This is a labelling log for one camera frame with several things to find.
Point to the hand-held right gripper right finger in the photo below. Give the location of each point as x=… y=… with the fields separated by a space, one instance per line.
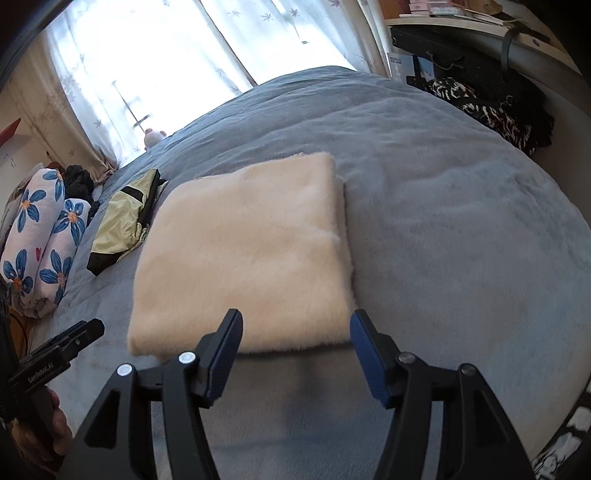
x=367 y=360

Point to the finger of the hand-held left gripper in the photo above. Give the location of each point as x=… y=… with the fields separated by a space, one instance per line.
x=78 y=334

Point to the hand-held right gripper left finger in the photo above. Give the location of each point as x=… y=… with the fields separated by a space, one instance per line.
x=226 y=355

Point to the cream fuzzy cardigan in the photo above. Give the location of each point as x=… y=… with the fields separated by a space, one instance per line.
x=240 y=249

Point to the dark clothes pile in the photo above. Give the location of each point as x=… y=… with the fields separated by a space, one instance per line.
x=78 y=182

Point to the person's left hand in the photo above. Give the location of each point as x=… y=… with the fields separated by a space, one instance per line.
x=60 y=420

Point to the yellow cabinet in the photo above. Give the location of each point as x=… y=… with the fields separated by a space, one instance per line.
x=21 y=332

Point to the white blue-flowered rolled blanket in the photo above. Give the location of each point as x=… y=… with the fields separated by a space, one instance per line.
x=51 y=240

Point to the yellow-green jacket black trim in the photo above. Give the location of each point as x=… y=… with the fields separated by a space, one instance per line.
x=117 y=217

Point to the grey cloth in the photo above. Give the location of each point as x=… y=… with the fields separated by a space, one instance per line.
x=14 y=198

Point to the grey-blue bed blanket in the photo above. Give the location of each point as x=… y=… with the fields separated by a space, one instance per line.
x=438 y=207

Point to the pink white plush toy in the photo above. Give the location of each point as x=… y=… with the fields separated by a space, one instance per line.
x=153 y=137

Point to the beige curtain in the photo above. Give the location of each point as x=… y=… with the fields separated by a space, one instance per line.
x=55 y=120

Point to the black white patterned cloth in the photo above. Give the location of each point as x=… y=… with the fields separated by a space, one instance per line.
x=489 y=113

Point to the white sheer curtain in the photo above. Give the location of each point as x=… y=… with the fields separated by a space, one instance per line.
x=115 y=60
x=300 y=32

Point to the white printed box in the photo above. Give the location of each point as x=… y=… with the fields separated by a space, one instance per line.
x=406 y=69

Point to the black case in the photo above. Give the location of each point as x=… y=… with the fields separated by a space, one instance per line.
x=466 y=50

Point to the light wooden shelf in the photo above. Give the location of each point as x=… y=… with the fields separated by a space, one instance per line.
x=461 y=25

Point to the red wall shelf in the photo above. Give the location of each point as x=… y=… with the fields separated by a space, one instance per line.
x=9 y=131

